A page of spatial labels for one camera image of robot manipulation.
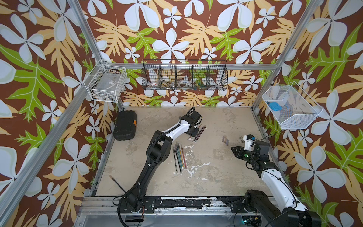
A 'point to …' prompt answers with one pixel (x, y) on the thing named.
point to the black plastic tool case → (125, 125)
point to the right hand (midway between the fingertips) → (232, 147)
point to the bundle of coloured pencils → (179, 158)
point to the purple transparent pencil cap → (227, 142)
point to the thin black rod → (117, 184)
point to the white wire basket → (105, 83)
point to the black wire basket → (183, 74)
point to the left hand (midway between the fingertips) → (194, 130)
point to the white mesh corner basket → (291, 108)
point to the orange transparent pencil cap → (225, 140)
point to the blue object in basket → (275, 106)
